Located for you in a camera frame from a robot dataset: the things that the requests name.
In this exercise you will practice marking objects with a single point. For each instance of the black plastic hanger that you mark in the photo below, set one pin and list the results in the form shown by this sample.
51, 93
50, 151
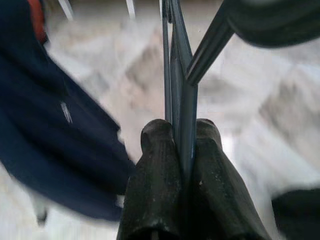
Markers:
185, 107

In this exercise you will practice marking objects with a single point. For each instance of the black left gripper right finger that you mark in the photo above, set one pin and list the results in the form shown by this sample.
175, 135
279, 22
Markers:
217, 195

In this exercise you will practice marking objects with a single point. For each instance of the black folding chair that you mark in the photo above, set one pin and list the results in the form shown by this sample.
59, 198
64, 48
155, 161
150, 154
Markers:
275, 30

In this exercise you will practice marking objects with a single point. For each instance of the navy jacket red stripe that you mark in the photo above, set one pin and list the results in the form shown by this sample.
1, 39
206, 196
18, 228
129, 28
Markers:
50, 125

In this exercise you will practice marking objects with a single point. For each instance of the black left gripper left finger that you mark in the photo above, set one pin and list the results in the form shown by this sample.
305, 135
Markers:
155, 187

